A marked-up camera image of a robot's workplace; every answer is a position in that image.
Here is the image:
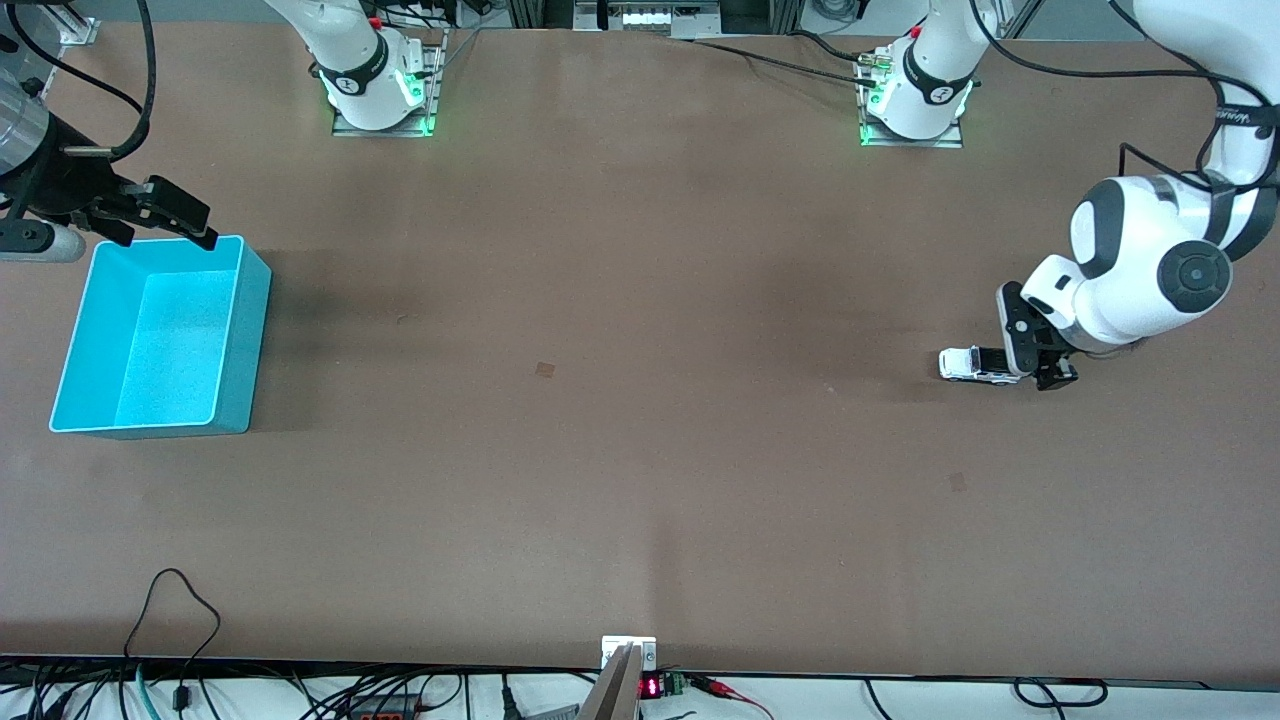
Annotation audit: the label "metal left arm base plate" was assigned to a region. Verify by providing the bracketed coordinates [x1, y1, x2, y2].
[857, 60, 966, 150]

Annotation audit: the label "red clip lead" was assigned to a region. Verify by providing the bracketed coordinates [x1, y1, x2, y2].
[688, 675, 776, 720]

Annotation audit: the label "long black table cable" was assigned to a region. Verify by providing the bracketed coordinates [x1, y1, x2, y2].
[690, 38, 881, 91]

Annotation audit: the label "black coiled cable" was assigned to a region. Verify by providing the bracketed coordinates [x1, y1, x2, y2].
[1012, 677, 1111, 709]

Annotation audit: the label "white mount plate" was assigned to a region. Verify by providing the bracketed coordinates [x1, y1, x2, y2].
[601, 635, 658, 673]

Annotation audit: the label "silver metal rack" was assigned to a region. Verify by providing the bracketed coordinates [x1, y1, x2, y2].
[573, 0, 723, 39]

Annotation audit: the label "cyan plastic bin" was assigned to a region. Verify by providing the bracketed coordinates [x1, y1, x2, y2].
[49, 235, 273, 439]

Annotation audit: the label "grey camera mount bar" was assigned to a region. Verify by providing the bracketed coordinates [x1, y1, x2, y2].
[577, 643, 642, 720]

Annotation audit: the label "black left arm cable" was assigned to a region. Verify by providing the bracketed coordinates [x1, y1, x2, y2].
[968, 0, 1280, 201]

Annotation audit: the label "white toy jeep black roof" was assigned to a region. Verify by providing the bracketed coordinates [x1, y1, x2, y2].
[939, 346, 1025, 386]

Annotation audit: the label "thin black looped cable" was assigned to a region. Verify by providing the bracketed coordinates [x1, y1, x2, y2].
[124, 568, 223, 713]

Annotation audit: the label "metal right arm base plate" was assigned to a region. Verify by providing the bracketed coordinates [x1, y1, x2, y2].
[331, 28, 448, 139]

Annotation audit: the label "black equipment frame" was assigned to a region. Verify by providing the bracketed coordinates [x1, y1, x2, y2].
[508, 0, 576, 29]

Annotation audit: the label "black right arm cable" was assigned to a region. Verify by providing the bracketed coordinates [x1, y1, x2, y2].
[0, 0, 157, 163]

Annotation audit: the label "short black table cable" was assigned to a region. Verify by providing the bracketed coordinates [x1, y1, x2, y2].
[788, 30, 881, 63]

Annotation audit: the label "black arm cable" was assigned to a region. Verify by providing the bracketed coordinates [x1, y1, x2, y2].
[0, 0, 157, 163]
[968, 0, 1280, 201]

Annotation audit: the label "tangled black cables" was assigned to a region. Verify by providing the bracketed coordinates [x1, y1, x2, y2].
[290, 670, 471, 720]
[0, 660, 126, 720]

